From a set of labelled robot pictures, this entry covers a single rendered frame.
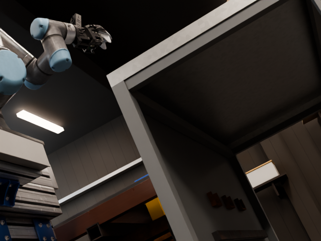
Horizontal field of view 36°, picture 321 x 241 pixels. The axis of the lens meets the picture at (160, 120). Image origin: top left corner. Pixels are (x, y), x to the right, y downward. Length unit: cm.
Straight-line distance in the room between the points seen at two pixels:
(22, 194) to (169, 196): 43
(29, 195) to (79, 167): 778
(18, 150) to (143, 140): 31
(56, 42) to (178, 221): 80
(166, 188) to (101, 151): 786
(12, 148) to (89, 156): 796
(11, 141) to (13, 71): 30
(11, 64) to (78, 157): 783
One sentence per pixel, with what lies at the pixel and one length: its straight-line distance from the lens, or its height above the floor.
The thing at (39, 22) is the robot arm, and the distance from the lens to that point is 176.
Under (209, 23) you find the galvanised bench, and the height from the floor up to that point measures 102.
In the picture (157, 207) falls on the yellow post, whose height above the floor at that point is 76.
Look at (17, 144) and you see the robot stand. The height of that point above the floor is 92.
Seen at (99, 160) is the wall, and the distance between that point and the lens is 907.
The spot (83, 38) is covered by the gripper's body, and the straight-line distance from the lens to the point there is 186.
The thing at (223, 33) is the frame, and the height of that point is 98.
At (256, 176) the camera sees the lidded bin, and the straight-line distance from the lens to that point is 760.
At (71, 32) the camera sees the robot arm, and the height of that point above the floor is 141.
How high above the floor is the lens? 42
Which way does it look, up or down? 20 degrees up
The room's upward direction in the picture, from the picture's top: 24 degrees counter-clockwise
